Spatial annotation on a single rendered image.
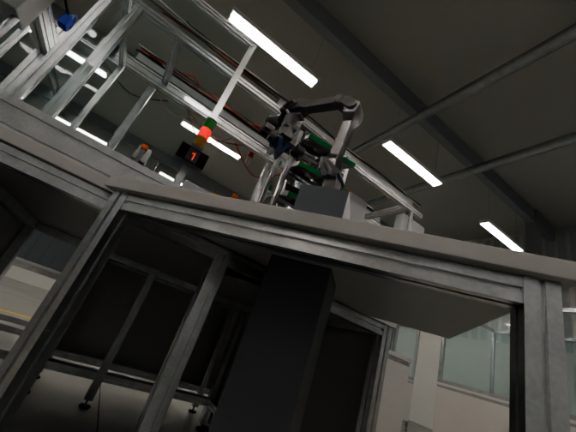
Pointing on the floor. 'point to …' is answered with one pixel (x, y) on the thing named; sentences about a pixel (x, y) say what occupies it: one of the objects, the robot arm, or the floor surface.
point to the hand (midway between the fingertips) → (278, 151)
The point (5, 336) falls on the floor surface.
